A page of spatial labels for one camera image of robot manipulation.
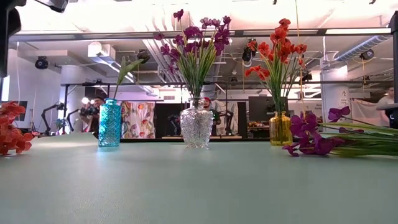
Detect person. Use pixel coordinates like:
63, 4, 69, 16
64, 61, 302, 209
77, 95, 107, 139
202, 96, 223, 137
375, 86, 396, 129

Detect white hanging cloth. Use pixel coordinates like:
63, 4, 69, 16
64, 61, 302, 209
351, 98, 382, 131

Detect white ceiling air unit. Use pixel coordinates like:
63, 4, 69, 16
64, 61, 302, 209
86, 41, 116, 59

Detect silver ribbed ventilation duct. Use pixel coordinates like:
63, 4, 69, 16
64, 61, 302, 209
334, 34, 391, 62

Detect orange artificial flower bunch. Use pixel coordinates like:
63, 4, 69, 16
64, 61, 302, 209
244, 40, 280, 114
0, 101, 35, 156
269, 17, 308, 114

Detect black artificial tulip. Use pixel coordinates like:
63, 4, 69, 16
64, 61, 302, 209
112, 49, 152, 100

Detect clear cut glass vase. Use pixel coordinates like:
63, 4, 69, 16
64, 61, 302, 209
179, 97, 215, 149

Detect dark background monitor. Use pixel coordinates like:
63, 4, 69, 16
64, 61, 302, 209
248, 95, 289, 124

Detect clear vase with purple flowers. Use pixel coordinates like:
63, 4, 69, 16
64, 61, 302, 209
183, 15, 233, 100

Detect grey horizontal ceiling beam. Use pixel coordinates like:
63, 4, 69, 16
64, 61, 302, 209
9, 28, 392, 43

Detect grey wall monitor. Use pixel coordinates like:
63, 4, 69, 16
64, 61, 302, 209
17, 100, 29, 122

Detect white round pillar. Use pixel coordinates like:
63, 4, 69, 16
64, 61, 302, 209
320, 65, 354, 131

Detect blue textured glass vase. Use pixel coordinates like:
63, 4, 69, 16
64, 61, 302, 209
98, 98, 122, 147

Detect colourful floral curtain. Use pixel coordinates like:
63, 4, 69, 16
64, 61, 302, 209
119, 101, 156, 140

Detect black rig post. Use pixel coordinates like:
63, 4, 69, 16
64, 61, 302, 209
389, 12, 398, 103

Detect yellow ribbed glass vase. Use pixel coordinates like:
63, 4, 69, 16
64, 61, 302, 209
269, 111, 294, 147

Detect black ceiling spotlight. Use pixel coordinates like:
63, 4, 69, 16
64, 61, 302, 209
359, 49, 376, 62
241, 39, 259, 62
34, 55, 50, 70

